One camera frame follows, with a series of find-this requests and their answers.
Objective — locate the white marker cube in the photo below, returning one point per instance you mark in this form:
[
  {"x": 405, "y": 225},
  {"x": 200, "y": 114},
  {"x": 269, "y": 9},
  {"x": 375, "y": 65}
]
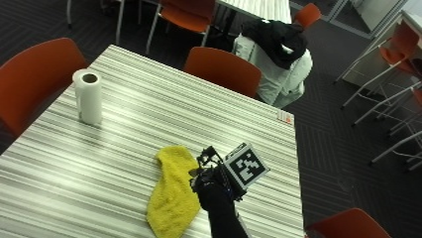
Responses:
[{"x": 246, "y": 166}]

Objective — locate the yellow towel cloth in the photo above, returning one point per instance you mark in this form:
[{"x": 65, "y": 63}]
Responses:
[{"x": 173, "y": 195}]

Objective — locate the red white sticker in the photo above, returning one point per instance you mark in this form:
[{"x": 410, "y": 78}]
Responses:
[{"x": 285, "y": 117}]

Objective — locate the orange chair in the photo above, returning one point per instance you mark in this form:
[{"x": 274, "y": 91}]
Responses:
[
  {"x": 31, "y": 82},
  {"x": 402, "y": 44},
  {"x": 347, "y": 224},
  {"x": 308, "y": 14},
  {"x": 221, "y": 71},
  {"x": 186, "y": 13}
]

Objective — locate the white jacket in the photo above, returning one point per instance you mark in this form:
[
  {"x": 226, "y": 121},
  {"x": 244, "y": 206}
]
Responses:
[{"x": 284, "y": 79}]

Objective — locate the white paper towel roll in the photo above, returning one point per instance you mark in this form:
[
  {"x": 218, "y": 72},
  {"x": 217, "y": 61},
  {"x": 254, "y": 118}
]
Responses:
[{"x": 88, "y": 99}]

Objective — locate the black garment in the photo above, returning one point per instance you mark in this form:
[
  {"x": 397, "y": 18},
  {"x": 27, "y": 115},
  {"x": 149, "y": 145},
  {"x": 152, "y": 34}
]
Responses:
[{"x": 277, "y": 39}]

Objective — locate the metal chair legs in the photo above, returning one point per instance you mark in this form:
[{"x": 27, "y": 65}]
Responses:
[{"x": 119, "y": 20}]

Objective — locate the striped table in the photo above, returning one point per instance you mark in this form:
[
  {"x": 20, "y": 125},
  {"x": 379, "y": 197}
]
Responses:
[{"x": 264, "y": 8}]

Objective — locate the white table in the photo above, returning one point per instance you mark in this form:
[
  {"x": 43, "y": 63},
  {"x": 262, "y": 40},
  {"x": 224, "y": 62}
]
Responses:
[{"x": 409, "y": 20}]

